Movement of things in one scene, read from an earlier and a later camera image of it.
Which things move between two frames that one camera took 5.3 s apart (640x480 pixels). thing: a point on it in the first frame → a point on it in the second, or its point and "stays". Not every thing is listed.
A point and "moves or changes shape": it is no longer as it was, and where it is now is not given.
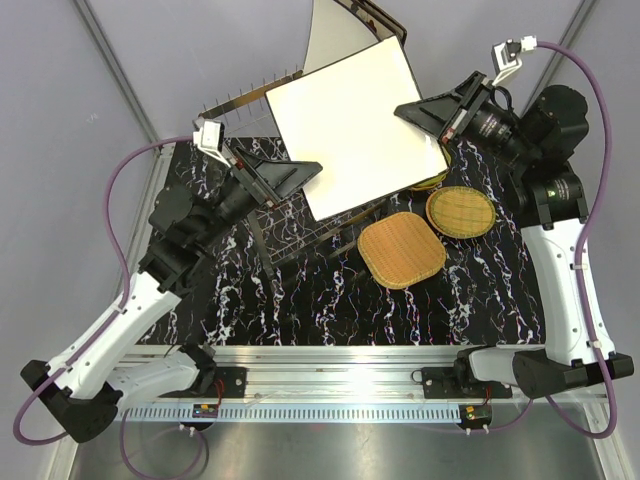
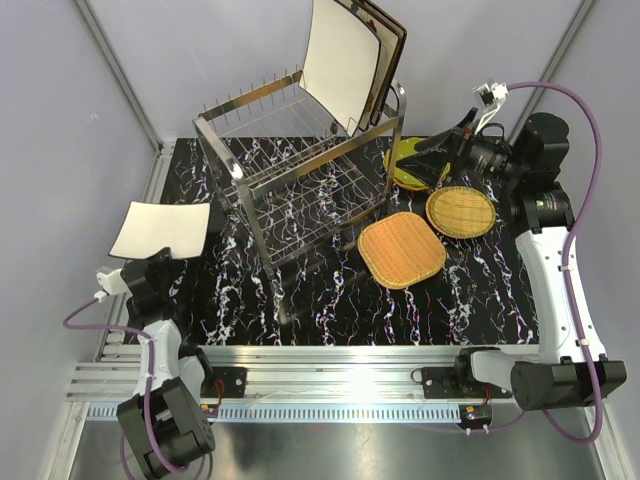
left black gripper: [269, 180] → [162, 260]
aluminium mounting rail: [329, 383] stays
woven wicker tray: [399, 248] stays
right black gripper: [450, 115] → [428, 167]
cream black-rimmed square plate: [343, 116] moves or changes shape
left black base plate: [233, 383] stays
